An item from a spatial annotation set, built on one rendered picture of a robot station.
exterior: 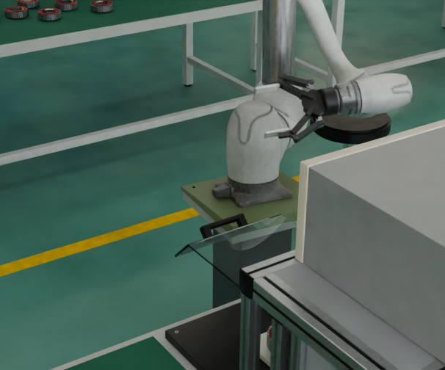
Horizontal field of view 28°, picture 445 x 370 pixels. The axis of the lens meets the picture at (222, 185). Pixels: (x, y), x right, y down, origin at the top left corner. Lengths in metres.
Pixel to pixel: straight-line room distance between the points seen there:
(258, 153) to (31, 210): 1.90
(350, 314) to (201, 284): 2.13
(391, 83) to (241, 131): 0.45
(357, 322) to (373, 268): 0.10
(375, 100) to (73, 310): 1.61
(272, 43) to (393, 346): 1.38
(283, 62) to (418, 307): 1.37
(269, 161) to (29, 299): 1.40
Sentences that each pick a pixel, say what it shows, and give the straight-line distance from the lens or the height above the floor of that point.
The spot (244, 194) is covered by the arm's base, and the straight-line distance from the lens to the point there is 2.63.
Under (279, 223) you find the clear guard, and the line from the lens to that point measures 1.94.
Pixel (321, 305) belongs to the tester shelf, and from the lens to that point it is 1.60.
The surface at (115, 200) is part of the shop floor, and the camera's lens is 4.32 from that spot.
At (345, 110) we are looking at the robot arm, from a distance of 2.46.
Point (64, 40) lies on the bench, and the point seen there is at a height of 0.73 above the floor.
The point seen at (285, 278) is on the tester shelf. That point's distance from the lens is 1.66.
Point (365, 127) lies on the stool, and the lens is 3.74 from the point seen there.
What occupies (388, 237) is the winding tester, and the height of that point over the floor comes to 1.27.
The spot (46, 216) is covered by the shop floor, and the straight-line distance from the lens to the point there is 4.22.
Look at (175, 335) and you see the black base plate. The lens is 2.09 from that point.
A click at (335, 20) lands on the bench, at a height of 0.54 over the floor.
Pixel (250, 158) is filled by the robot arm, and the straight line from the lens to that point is 2.59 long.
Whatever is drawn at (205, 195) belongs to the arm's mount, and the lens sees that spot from 2.69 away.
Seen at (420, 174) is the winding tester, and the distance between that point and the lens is 1.62.
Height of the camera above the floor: 2.01
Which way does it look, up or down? 27 degrees down
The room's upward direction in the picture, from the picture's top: 1 degrees clockwise
